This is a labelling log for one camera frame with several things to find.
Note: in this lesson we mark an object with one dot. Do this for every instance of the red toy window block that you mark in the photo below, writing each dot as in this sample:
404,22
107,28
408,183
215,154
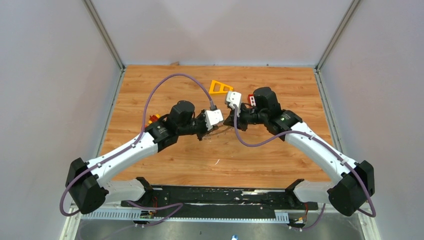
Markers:
251,100

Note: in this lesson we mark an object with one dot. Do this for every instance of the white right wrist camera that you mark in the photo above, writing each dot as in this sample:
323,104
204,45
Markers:
233,101

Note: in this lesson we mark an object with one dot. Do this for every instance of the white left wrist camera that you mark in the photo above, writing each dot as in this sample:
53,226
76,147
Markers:
213,118

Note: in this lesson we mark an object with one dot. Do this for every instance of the toy brick car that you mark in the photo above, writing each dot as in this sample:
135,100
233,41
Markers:
153,118

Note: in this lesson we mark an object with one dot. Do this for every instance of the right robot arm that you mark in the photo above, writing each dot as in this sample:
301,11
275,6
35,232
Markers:
351,184

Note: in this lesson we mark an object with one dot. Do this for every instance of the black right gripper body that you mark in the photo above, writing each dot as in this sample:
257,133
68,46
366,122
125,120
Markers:
249,115

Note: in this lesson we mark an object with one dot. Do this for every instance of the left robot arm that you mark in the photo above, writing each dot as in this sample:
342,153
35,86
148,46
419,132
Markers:
90,183

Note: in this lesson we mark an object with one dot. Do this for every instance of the yellow triangular toy frame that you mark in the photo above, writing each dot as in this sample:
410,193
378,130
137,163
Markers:
219,88

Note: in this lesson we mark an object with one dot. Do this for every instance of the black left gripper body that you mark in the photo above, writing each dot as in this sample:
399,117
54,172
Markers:
197,127

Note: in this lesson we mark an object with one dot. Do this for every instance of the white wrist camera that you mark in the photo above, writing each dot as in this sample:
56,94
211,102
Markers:
233,101
213,118

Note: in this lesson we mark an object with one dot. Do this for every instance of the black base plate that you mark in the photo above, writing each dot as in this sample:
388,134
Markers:
224,202

